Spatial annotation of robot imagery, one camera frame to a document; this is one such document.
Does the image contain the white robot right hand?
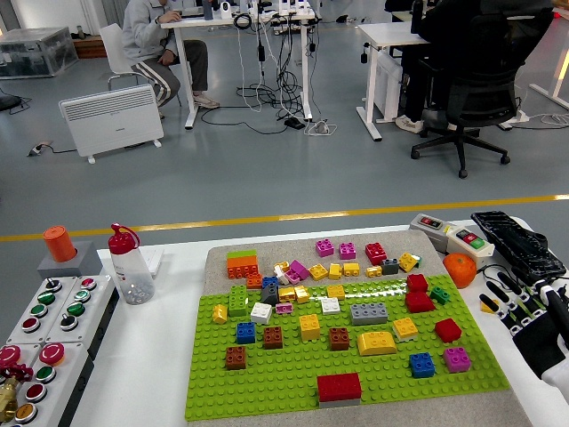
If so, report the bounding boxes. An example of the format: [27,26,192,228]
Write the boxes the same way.
[478,266,569,401]

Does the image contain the large red brick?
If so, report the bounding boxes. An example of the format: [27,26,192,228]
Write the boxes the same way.
[317,372,362,401]

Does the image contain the grey eight-stud brick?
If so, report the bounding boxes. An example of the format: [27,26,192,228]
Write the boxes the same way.
[349,302,389,326]
[317,397,362,409]

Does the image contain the green studded baseplate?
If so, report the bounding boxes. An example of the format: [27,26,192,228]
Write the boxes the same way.
[184,274,511,423]

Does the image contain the red four-stud brick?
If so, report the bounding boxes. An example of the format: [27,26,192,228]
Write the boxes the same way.
[405,273,429,294]
[434,318,462,343]

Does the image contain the black plastic tray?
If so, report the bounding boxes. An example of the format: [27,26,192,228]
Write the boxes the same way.
[470,210,568,286]

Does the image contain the orange fruit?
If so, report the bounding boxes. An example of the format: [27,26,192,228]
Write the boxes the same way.
[443,252,477,289]

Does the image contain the red sloped brick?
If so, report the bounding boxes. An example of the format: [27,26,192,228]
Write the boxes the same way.
[404,291,436,314]

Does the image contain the yellow brick on white brick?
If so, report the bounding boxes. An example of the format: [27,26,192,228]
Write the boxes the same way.
[391,317,420,342]

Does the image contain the yellow curved brick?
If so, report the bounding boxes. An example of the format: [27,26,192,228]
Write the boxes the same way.
[357,331,398,357]

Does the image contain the red brick with white marks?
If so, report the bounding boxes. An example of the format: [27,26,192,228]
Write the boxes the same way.
[365,242,388,267]

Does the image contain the brown four-stud brick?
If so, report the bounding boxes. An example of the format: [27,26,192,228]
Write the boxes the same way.
[262,326,285,350]
[225,345,248,371]
[328,327,351,352]

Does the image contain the tall yellow brick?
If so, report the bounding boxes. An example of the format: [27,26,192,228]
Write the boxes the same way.
[299,314,321,342]

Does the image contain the white desk leg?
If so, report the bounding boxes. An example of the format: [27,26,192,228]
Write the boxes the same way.
[530,44,569,110]

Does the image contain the black office chair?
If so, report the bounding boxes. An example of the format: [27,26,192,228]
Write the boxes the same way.
[410,12,530,180]

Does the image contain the dark grey sloped brick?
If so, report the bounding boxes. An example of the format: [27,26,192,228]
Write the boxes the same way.
[260,282,280,307]

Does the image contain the grey-brown table mat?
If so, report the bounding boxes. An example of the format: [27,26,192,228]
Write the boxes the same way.
[204,230,533,427]

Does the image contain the white cabinet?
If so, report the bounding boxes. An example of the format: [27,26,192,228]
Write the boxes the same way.
[373,52,403,124]

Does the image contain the tall green brick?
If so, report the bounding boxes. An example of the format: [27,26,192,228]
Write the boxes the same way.
[228,284,249,318]

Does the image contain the orange eight-stud brick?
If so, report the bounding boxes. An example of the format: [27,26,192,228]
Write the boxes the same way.
[226,257,260,280]

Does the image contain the person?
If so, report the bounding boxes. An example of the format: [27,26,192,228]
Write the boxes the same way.
[121,0,221,119]
[394,0,555,134]

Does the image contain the white desk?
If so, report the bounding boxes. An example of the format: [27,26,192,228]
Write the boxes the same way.
[159,0,317,130]
[357,22,431,142]

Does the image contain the clear bottle with red cap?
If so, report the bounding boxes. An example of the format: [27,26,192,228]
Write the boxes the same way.
[108,222,156,306]

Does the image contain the grey block holder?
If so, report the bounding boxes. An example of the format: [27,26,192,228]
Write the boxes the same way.
[36,240,103,281]

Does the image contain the grey four-button control box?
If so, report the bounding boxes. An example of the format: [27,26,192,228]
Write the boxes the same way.
[5,276,79,346]
[44,275,119,359]

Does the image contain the white panel heater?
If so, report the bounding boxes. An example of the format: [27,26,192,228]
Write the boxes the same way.
[58,84,164,165]

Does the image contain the orange cylinder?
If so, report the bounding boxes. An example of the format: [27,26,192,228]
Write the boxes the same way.
[43,225,78,263]

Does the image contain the grey emergency stop box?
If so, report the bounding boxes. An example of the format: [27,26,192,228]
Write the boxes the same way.
[0,342,41,427]
[4,342,95,427]

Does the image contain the white chair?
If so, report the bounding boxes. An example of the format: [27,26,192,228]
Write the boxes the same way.
[98,22,182,108]

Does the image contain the brown wooden pallet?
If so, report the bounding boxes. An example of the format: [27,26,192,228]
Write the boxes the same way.
[72,37,108,59]

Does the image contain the grey metal case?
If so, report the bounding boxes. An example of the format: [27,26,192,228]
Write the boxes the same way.
[0,27,79,80]

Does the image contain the black round floor base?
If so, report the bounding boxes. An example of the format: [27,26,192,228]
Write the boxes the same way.
[0,84,21,112]

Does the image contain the beige red-green switch box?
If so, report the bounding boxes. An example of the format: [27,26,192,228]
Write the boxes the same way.
[445,225,496,259]

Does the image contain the grey red-black switch box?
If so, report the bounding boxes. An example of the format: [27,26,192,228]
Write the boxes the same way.
[409,213,453,244]

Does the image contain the white wall switch plate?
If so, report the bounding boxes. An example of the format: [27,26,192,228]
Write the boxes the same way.
[143,247,165,276]

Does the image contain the hanging black cables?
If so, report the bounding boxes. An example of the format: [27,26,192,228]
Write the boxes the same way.
[234,11,318,134]

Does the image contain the brass valve with red handle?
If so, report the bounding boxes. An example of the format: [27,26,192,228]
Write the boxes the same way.
[0,363,35,423]

